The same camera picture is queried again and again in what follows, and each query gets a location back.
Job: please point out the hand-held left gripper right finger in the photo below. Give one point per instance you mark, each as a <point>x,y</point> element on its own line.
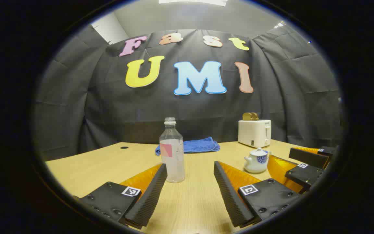
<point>229,198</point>

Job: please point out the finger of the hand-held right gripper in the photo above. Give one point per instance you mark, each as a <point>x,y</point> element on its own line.
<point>305,175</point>
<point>307,157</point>

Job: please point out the white toaster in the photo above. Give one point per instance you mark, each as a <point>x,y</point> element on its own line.
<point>253,133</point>

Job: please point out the brown bread slice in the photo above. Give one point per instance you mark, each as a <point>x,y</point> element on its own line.
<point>247,116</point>
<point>255,116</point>

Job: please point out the clear plastic water bottle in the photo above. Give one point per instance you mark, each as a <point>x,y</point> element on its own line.
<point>173,162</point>

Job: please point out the white teacup with blue print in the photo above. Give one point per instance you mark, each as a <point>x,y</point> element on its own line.
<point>255,164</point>

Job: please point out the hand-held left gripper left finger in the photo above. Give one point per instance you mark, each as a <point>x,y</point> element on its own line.
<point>151,198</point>

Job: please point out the white teacup lid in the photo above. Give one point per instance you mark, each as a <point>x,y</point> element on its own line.
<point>258,151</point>

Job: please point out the blue folded towel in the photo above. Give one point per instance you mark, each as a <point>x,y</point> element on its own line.
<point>200,145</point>

